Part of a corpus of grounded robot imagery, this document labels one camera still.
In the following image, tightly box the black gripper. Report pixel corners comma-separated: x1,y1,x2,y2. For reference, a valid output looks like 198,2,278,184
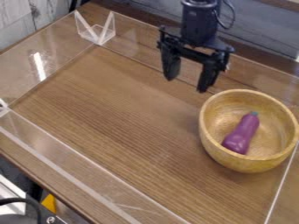
156,26,234,93

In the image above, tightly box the purple toy eggplant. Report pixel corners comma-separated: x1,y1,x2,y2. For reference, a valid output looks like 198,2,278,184
221,112,258,155

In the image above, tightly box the brown wooden bowl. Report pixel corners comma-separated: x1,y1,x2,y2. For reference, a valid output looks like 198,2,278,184
198,89,299,173

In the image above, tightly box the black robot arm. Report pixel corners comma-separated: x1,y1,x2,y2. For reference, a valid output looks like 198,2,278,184
156,0,236,93

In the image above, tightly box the clear acrylic corner bracket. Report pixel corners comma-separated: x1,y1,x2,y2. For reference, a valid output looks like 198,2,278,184
73,11,116,46

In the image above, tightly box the clear acrylic enclosure wall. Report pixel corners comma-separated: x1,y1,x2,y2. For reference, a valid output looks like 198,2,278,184
0,5,299,224

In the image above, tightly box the black cable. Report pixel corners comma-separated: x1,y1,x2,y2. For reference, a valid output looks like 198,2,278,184
0,197,42,224

